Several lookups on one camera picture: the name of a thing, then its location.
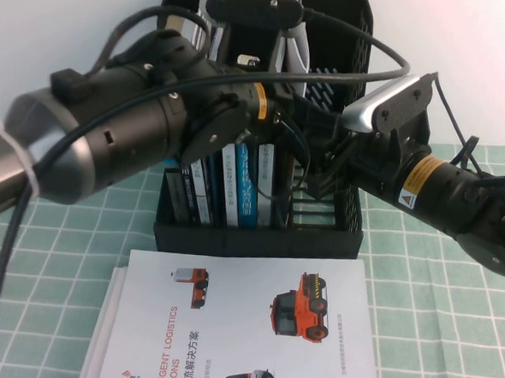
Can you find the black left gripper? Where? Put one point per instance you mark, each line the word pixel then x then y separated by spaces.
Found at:
pixel 304 113

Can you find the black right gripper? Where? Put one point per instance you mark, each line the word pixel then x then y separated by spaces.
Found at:
pixel 374 166

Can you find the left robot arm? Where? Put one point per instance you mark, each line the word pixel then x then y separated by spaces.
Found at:
pixel 122 147

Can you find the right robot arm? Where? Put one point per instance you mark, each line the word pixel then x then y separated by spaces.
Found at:
pixel 449 197

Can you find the blue book white lettering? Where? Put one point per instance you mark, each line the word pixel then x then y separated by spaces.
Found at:
pixel 246 188

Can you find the white book grey lettering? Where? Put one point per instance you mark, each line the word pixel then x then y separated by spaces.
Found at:
pixel 231 187

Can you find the black mesh book holder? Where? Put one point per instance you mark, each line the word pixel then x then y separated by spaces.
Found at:
pixel 253 242

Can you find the white book black stripe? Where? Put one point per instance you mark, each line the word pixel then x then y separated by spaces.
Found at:
pixel 202 190

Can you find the black book white lettering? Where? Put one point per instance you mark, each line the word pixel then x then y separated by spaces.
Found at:
pixel 189 198

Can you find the black book grey spine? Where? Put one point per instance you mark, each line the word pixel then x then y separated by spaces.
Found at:
pixel 174 199

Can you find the white upright brochure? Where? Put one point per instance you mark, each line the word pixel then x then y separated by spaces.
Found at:
pixel 206 40
pixel 298 50

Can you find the white brochure orange trucks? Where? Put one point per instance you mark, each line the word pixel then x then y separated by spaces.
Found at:
pixel 235 325

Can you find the green checked tablecloth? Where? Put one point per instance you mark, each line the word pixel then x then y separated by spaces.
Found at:
pixel 442 316

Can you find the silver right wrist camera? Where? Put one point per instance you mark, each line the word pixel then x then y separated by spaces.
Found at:
pixel 377 104

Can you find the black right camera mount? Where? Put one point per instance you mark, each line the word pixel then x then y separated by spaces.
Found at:
pixel 410 134

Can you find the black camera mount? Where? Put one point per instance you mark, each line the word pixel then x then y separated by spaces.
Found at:
pixel 253 41
pixel 410 134

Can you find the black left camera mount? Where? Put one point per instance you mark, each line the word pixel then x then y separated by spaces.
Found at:
pixel 253 41

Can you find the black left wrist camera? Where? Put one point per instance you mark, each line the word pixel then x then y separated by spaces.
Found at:
pixel 255 9

